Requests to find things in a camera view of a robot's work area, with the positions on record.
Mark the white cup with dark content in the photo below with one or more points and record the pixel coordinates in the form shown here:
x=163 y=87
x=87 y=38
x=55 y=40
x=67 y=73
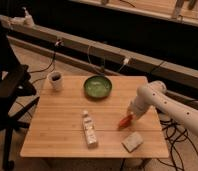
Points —
x=56 y=80

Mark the white tube bottle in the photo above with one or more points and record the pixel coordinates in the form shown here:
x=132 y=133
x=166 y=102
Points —
x=89 y=130

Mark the black office chair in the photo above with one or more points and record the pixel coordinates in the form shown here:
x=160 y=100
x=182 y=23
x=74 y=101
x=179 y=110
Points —
x=14 y=82

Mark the white spray bottle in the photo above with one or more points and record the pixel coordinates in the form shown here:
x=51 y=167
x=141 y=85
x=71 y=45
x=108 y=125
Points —
x=28 y=18

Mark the green bowl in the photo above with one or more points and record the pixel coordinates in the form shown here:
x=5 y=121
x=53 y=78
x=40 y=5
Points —
x=97 y=87

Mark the long grey rail beam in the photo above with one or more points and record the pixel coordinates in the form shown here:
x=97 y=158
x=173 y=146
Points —
x=139 y=61

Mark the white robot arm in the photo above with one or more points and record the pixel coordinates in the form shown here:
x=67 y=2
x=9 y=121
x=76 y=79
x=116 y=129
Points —
x=153 y=94

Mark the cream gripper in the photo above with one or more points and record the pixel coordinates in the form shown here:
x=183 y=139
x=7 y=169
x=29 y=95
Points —
x=136 y=110

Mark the beige sponge block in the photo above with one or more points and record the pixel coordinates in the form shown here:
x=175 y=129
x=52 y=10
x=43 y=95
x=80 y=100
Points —
x=132 y=141

